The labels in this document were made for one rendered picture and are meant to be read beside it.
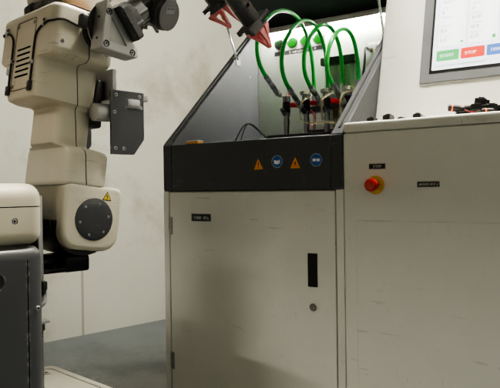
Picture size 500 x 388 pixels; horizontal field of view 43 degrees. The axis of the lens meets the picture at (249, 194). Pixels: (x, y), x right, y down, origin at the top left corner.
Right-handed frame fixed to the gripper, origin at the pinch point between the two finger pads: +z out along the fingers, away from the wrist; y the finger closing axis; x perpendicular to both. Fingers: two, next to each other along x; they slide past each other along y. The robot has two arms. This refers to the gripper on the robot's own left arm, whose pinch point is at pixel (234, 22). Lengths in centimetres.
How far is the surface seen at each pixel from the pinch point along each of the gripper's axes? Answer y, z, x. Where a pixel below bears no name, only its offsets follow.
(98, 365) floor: 135, 81, 64
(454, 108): -56, 49, 19
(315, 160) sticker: -17, 40, 33
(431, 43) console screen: -46, 41, -11
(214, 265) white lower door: 28, 52, 54
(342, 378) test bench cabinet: -9, 87, 76
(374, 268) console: -27, 67, 54
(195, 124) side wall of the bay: 35.3, 20.4, 10.7
